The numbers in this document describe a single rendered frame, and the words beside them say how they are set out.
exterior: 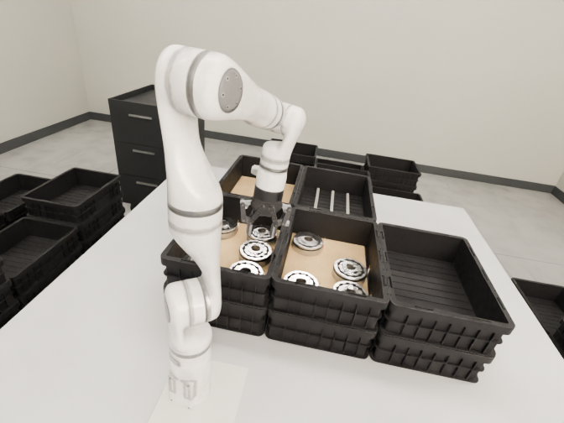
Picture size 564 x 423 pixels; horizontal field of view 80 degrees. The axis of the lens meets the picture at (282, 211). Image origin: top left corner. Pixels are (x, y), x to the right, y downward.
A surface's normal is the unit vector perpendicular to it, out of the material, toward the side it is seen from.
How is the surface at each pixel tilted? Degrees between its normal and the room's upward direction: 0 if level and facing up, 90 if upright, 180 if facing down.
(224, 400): 1
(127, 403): 0
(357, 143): 90
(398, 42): 90
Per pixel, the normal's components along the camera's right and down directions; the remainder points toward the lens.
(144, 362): 0.11, -0.86
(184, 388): -0.34, 0.43
